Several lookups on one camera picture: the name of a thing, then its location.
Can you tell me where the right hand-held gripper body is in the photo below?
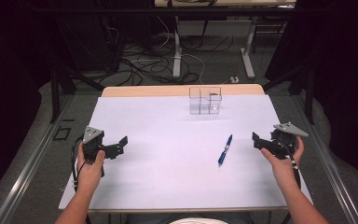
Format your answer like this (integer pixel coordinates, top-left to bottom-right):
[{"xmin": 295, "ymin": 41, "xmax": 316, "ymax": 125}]
[{"xmin": 269, "ymin": 121, "xmax": 310, "ymax": 161}]

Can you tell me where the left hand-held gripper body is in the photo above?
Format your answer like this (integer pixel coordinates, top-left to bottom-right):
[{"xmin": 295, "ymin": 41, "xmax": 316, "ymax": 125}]
[{"xmin": 81, "ymin": 125, "xmax": 107, "ymax": 163}]

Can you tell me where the blue pen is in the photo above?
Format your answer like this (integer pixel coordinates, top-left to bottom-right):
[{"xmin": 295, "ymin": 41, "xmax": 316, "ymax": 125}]
[{"xmin": 217, "ymin": 133, "xmax": 234, "ymax": 168}]

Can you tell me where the clear plastic organizer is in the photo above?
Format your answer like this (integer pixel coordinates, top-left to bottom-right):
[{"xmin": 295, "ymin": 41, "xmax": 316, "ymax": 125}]
[{"xmin": 188, "ymin": 86, "xmax": 224, "ymax": 116}]

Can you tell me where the person's left hand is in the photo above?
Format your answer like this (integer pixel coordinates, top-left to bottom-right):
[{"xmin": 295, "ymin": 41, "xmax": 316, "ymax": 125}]
[{"xmin": 76, "ymin": 142, "xmax": 106, "ymax": 194}]

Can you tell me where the person's right hand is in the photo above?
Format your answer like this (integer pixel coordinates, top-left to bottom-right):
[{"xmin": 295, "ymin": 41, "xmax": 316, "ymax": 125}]
[{"xmin": 259, "ymin": 135, "xmax": 306, "ymax": 189}]

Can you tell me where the white table mat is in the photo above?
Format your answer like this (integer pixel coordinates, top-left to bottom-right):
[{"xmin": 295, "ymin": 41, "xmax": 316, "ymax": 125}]
[{"xmin": 58, "ymin": 93, "xmax": 314, "ymax": 211}]

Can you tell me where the black metal stand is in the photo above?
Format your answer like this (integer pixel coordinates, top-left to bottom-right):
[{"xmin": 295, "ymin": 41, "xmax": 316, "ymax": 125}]
[
  {"xmin": 49, "ymin": 60, "xmax": 107, "ymax": 124},
  {"xmin": 261, "ymin": 63, "xmax": 317, "ymax": 126}
]

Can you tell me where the white desk leg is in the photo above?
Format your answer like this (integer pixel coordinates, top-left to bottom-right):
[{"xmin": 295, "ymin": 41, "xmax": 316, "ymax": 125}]
[
  {"xmin": 172, "ymin": 15, "xmax": 183, "ymax": 79},
  {"xmin": 240, "ymin": 17, "xmax": 258, "ymax": 80}
]

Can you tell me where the person's white shirt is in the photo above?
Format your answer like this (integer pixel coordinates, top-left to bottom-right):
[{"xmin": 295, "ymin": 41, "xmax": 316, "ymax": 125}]
[{"xmin": 169, "ymin": 217, "xmax": 229, "ymax": 224}]

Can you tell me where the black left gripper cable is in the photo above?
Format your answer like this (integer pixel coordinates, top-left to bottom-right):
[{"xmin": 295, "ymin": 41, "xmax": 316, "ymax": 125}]
[{"xmin": 70, "ymin": 135, "xmax": 89, "ymax": 191}]

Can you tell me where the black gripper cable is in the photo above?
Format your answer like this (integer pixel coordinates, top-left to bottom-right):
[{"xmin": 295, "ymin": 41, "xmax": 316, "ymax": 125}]
[
  {"xmin": 70, "ymin": 135, "xmax": 89, "ymax": 191},
  {"xmin": 278, "ymin": 139, "xmax": 303, "ymax": 191}
]

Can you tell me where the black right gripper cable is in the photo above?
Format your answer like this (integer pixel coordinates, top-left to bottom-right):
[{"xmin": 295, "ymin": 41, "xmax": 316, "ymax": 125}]
[{"xmin": 278, "ymin": 139, "xmax": 303, "ymax": 191}]

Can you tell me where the aluminium rail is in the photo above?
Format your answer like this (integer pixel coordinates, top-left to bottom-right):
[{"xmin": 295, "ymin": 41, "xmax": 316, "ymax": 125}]
[
  {"xmin": 291, "ymin": 93, "xmax": 358, "ymax": 224},
  {"xmin": 0, "ymin": 93, "xmax": 76, "ymax": 224}
]

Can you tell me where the bundle of black floor cables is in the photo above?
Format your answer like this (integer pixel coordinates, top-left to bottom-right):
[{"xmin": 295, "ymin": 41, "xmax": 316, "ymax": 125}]
[{"xmin": 101, "ymin": 29, "xmax": 236, "ymax": 88}]

